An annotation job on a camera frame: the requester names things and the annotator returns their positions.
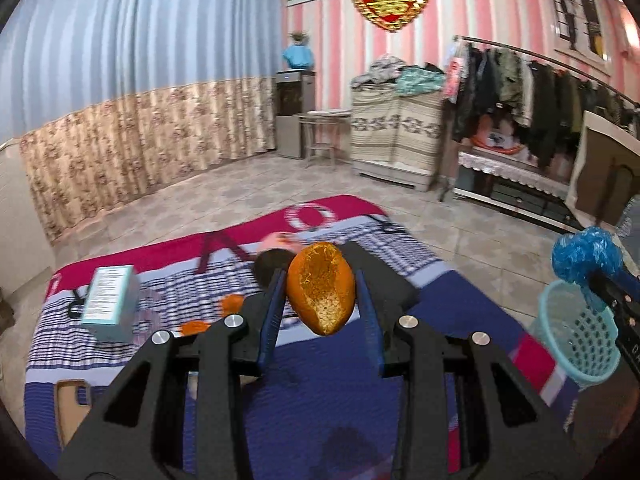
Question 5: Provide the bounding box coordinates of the blue red striped blanket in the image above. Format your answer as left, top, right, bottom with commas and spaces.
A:
25, 255, 581, 476

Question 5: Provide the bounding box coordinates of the white lace cloth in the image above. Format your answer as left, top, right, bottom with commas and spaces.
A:
457, 150, 573, 196

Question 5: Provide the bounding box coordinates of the blue patterned fringed cloth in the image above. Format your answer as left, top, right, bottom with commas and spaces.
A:
615, 205, 640, 261

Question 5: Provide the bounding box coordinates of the red heart wall decoration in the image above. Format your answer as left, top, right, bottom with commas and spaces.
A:
350, 0, 432, 33

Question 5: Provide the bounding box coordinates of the patterned beige cloth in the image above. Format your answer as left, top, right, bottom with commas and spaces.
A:
349, 82, 446, 171

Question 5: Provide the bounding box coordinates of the grey cabinet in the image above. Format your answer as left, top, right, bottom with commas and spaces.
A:
352, 157, 436, 192

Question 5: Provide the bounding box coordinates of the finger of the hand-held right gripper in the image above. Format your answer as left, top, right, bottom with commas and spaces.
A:
588, 268, 640, 322

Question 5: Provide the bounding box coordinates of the blue plastic bag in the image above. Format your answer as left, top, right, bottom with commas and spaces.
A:
551, 226, 625, 311

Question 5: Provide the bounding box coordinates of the large orange peel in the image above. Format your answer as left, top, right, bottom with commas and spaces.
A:
286, 241, 357, 336

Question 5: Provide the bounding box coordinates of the metal clothes rack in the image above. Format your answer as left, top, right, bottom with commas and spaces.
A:
439, 35, 640, 203

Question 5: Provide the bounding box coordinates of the row of hanging clothes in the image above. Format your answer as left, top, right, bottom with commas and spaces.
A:
450, 42, 640, 168

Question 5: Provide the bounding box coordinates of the blue cloth cover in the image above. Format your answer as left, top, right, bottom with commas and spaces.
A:
281, 42, 316, 71

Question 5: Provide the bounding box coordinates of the wall poster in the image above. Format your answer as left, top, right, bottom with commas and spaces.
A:
545, 0, 613, 63

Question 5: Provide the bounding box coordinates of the water dispenser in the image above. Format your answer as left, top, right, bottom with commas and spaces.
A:
275, 70, 317, 160

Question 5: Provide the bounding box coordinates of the teal plastic basket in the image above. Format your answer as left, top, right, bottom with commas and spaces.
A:
539, 280, 628, 388

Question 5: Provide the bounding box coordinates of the teal checked cloth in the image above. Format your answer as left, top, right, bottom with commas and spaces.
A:
395, 67, 446, 96

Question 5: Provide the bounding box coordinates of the teal cardboard box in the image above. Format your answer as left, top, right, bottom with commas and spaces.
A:
80, 265, 142, 342

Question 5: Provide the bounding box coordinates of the low glass-front stand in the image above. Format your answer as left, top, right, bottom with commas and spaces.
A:
452, 150, 583, 233

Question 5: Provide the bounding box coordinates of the black cable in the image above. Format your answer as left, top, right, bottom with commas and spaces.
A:
67, 286, 92, 318

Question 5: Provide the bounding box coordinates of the grey clothes pile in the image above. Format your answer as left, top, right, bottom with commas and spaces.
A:
352, 54, 407, 90

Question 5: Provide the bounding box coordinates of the tan phone case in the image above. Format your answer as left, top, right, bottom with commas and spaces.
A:
54, 379, 95, 450

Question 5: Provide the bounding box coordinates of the pink hanging bag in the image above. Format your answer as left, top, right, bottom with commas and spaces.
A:
441, 42, 466, 103

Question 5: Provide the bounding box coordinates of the red printed package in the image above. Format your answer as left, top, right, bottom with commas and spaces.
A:
475, 127, 526, 156

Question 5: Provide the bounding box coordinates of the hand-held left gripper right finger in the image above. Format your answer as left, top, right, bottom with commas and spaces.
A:
354, 269, 583, 480

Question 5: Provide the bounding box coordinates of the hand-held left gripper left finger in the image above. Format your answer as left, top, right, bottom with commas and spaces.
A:
59, 269, 288, 480

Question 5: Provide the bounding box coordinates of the plaid red-edged blanket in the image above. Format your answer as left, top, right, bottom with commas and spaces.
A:
27, 195, 451, 386

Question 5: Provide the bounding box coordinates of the pink cup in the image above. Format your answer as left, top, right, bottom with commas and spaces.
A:
252, 232, 301, 293

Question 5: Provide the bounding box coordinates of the blue floral curtain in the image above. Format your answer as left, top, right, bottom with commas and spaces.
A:
0, 0, 286, 246

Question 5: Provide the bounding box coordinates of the small metal table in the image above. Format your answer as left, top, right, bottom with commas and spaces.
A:
295, 109, 352, 168

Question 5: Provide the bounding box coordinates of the white framed board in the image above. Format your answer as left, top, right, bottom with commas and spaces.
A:
565, 110, 640, 233

